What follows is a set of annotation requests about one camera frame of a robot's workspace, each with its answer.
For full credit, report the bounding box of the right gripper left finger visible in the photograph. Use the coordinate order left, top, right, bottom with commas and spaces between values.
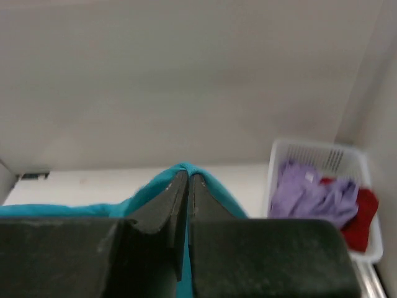
1, 171, 189, 297

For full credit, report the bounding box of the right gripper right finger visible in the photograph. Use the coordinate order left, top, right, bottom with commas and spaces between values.
189, 175, 361, 297

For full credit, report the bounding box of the teal t shirt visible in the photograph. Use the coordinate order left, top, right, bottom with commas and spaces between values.
1, 163, 246, 297

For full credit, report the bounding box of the lavender t shirt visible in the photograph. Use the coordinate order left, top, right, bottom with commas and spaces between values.
268, 160, 359, 228

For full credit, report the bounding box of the red t shirt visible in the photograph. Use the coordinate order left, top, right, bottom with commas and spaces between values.
318, 177, 379, 253

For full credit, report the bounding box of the white plastic laundry basket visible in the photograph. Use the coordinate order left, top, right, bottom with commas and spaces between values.
263, 139, 383, 263

